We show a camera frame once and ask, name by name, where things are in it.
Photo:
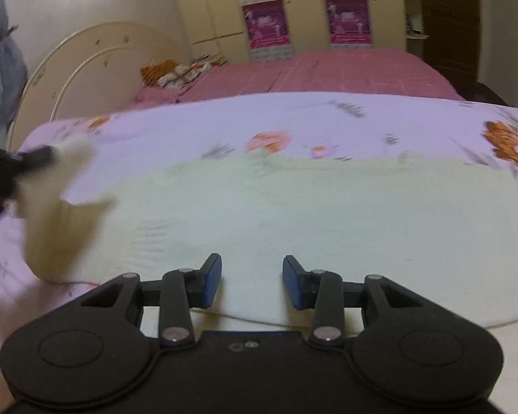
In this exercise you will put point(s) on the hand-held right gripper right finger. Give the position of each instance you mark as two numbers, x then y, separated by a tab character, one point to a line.
291	282

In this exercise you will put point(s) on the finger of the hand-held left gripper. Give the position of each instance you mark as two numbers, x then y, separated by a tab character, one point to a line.
34	157

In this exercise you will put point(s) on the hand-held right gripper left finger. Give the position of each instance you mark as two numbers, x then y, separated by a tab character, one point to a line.
212	280

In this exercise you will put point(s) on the white towel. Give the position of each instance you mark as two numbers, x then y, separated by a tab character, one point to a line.
311	224

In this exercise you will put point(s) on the cream curved headboard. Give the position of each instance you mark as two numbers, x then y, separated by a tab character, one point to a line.
90	51

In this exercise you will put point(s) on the lavender floral blanket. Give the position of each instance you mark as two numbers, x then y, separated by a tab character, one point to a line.
198	120

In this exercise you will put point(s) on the orange patterned pillow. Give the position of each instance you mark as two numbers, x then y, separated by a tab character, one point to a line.
172	75

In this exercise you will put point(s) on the pink bedspread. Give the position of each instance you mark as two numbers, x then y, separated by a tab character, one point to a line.
328	73

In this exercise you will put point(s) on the cream wardrobe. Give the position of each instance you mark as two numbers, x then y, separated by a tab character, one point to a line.
216	4

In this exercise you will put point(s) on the dark brown door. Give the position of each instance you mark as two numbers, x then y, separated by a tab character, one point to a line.
451	21

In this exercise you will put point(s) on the open wall shelf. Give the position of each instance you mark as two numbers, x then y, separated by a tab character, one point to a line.
414	8

